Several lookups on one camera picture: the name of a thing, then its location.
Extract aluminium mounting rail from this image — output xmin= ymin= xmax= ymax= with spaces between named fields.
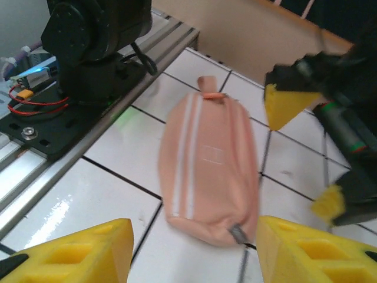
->
xmin=0 ymin=8 xmax=201 ymax=233

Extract red power wire with connector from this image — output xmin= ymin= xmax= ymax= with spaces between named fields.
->
xmin=7 ymin=87 xmax=71 ymax=117

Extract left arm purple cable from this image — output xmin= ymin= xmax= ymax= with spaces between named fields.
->
xmin=5 ymin=41 xmax=42 ymax=68

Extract peach striped pencil case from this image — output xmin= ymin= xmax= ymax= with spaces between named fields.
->
xmin=157 ymin=75 xmax=262 ymax=245

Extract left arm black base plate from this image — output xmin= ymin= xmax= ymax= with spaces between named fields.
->
xmin=0 ymin=70 xmax=160 ymax=162

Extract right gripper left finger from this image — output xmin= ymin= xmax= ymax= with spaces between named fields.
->
xmin=0 ymin=218 xmax=135 ymax=283

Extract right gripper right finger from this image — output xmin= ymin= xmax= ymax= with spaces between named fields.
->
xmin=254 ymin=215 xmax=377 ymax=283

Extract small controller circuit board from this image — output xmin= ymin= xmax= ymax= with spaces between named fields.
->
xmin=11 ymin=66 xmax=59 ymax=89

